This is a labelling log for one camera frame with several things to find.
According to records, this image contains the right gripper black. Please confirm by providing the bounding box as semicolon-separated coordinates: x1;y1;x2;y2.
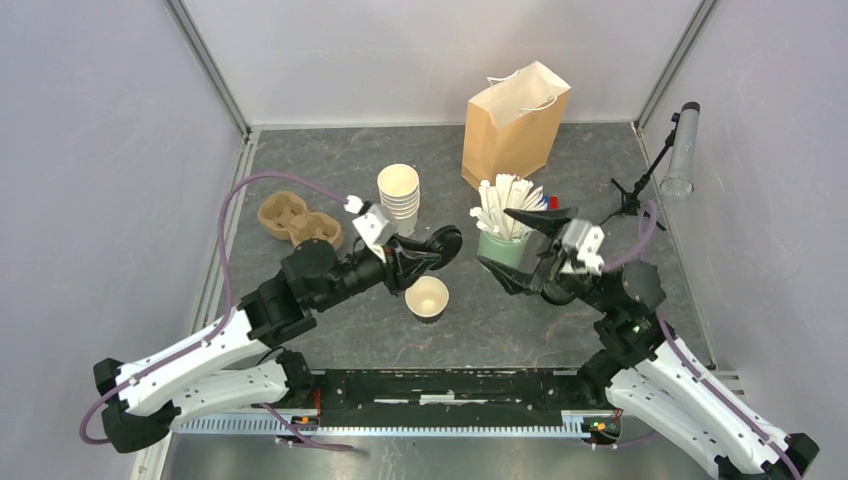
476;205;616;315

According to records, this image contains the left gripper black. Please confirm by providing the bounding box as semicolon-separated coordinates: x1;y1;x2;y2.
314;231;442;312

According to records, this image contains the single white paper cup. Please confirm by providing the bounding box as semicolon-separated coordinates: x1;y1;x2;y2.
404;276;450;324

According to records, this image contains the stack of white paper cups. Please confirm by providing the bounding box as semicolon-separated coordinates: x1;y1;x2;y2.
377;163;420;237

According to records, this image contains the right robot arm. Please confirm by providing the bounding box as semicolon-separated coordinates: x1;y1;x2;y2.
483;203;820;479

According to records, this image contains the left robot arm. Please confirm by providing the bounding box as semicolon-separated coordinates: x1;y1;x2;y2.
93;225;463;453

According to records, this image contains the brown paper takeout bag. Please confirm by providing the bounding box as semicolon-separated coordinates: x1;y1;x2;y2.
461;61;571;188

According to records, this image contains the green straw holder cup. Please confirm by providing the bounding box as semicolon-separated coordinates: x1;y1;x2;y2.
477;231;530;268

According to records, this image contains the red and blue small box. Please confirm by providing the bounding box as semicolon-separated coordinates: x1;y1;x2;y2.
543;195;559;210

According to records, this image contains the bundle of wrapped paper straws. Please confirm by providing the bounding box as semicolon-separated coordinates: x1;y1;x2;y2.
469;174;548;243

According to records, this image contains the pulp cup carrier tray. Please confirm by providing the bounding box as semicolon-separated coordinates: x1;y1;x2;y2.
287;212;344;250

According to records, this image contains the stack of pulp cup carriers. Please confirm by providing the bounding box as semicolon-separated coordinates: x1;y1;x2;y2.
257;191;310;242

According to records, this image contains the silver microphone on tripod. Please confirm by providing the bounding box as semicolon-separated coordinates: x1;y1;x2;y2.
599;101;702;233

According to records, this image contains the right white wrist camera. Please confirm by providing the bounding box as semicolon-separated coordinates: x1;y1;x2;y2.
560;219;605;275

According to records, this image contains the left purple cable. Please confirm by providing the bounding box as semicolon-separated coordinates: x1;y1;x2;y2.
79;172;356;453

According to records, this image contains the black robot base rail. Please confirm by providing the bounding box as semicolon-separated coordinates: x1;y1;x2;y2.
264;367;644;431

